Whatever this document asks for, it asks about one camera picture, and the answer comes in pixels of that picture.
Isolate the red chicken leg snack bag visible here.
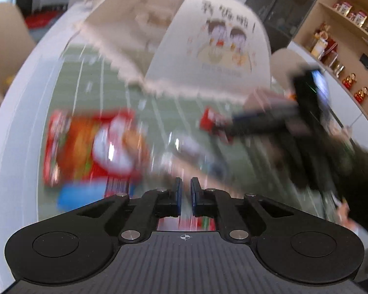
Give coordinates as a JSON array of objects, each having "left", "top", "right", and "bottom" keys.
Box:
[{"left": 43, "top": 108, "right": 151, "bottom": 186}]

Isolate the long red spicy strip packet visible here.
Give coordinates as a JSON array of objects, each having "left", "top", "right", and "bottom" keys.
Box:
[{"left": 199, "top": 107, "right": 233, "bottom": 145}]

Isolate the blue white biscuit packet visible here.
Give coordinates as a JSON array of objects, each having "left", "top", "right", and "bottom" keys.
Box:
[{"left": 57, "top": 179, "right": 107, "bottom": 212}]

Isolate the clear round pastry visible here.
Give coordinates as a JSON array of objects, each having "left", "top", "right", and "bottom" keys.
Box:
[{"left": 168, "top": 131, "right": 226, "bottom": 174}]

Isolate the green grid tablecloth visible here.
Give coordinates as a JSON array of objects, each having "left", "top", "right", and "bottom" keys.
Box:
[{"left": 48, "top": 44, "right": 336, "bottom": 221}]

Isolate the beige chair right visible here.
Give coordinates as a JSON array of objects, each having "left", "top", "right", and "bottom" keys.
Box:
[{"left": 270, "top": 49, "right": 310, "bottom": 90}]

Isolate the wooden display shelf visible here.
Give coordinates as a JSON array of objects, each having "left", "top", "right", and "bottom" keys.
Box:
[{"left": 292, "top": 0, "right": 368, "bottom": 116}]

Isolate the dark glass cabinet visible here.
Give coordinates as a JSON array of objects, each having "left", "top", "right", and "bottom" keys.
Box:
[{"left": 245, "top": 0, "right": 316, "bottom": 52}]

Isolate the cartoon printed food cover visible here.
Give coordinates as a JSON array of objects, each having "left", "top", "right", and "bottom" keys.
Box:
[{"left": 77, "top": 0, "right": 272, "bottom": 103}]

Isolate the beige dining chair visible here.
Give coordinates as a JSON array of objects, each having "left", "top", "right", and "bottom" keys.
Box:
[{"left": 0, "top": 2, "right": 36, "bottom": 106}]

